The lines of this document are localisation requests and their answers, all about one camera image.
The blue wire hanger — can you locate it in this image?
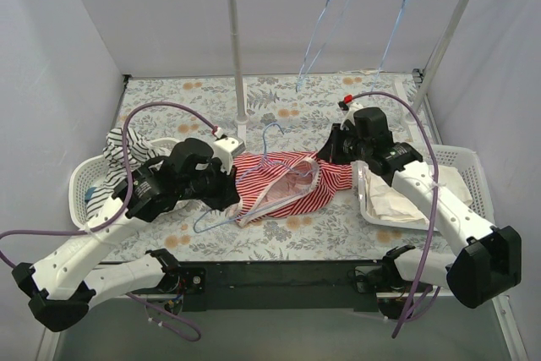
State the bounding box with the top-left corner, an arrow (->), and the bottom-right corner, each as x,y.
370,0 -> 409,91
193,123 -> 320,233
295,0 -> 351,92

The red white striped tank top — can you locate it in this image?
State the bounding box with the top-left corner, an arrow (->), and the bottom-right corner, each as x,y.
227,151 -> 353,227

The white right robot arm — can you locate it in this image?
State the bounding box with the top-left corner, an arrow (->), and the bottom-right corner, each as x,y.
317,104 -> 522,309

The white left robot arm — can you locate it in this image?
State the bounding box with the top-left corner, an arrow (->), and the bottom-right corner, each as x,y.
12,136 -> 245,332

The white folded cloth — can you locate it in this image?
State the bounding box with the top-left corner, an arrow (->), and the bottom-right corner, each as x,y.
365,166 -> 473,226

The floral tablecloth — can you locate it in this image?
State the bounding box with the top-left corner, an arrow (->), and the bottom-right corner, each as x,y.
108,73 -> 448,261

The white right laundry basket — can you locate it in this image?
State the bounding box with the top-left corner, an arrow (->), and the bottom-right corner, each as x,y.
357,145 -> 494,231

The white laundry basket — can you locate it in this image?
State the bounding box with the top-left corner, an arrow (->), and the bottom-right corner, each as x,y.
357,145 -> 494,231
68,138 -> 178,228

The black white striped shirt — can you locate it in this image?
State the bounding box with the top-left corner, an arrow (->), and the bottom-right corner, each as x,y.
86,127 -> 171,216

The blue garment in basket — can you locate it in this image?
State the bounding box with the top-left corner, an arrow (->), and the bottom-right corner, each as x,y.
84,186 -> 101,205

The white left laundry basket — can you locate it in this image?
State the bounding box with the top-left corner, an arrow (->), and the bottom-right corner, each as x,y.
68,138 -> 178,228

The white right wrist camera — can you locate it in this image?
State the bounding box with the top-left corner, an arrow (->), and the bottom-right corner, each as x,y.
338,95 -> 363,130

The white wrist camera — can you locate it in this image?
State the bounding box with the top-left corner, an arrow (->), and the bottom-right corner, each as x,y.
338,95 -> 363,130
211,136 -> 246,174

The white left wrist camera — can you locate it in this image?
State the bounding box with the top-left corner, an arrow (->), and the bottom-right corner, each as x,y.
211,136 -> 246,174

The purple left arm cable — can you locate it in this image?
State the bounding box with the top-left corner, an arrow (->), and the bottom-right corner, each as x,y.
0,101 -> 223,269

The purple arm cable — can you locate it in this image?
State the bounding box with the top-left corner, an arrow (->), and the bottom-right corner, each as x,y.
350,90 -> 443,339
0,101 -> 223,269

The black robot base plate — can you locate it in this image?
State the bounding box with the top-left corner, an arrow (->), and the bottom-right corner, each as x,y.
130,259 -> 432,322

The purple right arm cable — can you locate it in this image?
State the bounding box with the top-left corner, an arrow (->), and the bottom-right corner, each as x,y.
350,90 -> 443,339

